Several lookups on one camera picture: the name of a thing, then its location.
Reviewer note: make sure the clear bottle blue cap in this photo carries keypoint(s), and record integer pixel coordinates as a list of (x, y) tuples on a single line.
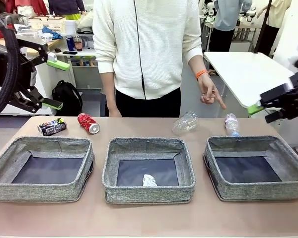
[(231, 124)]

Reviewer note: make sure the red crushed soda can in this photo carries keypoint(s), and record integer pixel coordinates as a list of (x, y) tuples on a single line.
[(88, 122)]

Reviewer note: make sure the clear plastic cup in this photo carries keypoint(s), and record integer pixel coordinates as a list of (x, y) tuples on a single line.
[(185, 122)]

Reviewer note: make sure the white paper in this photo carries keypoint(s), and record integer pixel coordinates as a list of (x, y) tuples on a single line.
[(149, 181)]

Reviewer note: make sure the person's left forearm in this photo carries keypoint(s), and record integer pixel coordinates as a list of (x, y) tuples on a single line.
[(197, 65)]

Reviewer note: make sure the person's right forearm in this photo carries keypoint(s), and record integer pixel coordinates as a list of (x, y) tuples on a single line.
[(109, 91)]

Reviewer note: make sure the person's left hand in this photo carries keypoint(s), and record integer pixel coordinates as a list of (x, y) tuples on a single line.
[(207, 86)]

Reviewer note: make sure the person's right hand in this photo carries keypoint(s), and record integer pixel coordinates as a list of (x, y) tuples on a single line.
[(114, 113)]

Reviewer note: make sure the wooden top white desk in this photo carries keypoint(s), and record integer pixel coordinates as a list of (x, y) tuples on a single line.
[(43, 84)]

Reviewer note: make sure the black backpack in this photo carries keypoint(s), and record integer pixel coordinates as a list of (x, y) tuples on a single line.
[(67, 99)]

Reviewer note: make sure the white shelf table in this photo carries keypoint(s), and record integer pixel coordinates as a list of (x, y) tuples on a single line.
[(84, 72)]

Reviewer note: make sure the small black mouse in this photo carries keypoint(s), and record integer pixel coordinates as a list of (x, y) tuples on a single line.
[(57, 50)]

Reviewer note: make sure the black phone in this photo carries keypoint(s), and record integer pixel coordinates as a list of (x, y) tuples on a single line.
[(69, 52)]

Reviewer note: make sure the dark blue bottle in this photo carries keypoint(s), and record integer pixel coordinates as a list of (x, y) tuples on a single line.
[(70, 44)]

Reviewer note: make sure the black blue crushed can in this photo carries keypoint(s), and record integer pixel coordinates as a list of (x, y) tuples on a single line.
[(52, 127)]

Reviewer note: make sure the plastic cup dark drink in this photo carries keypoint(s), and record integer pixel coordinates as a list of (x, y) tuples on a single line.
[(78, 44)]

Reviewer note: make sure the blue cloth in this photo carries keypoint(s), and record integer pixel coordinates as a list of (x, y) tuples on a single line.
[(52, 33)]

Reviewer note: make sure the clear plastic bin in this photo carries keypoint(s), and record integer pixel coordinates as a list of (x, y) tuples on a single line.
[(27, 34)]

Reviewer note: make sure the white cylinder container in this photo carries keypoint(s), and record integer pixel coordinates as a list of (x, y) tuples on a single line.
[(70, 27)]

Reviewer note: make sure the white printed cardboard box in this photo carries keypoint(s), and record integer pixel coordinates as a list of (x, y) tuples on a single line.
[(47, 24)]

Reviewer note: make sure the white bag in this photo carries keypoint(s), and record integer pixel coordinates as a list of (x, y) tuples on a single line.
[(87, 22)]

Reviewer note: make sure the yellow green garment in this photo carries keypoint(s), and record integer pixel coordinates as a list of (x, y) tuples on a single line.
[(73, 17)]

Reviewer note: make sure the grey cloth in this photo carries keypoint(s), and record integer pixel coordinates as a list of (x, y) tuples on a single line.
[(20, 19)]

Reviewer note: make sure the grey fabric basket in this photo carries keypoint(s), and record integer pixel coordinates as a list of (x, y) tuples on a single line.
[(149, 194), (39, 191), (258, 191)]

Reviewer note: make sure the person in dark top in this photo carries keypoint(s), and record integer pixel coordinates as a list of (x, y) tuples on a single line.
[(64, 6)]

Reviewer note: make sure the person in red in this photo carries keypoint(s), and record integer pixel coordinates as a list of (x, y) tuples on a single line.
[(37, 6)]

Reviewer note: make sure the black stand pole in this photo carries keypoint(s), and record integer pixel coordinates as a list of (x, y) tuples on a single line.
[(263, 27)]

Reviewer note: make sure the person in cream top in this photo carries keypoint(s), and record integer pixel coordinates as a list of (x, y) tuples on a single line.
[(278, 15)]

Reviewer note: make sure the person in light blue shirt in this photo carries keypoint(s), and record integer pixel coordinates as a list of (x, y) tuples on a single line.
[(226, 15)]

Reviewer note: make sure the person in white sweater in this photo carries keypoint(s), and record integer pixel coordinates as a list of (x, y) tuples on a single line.
[(159, 49)]

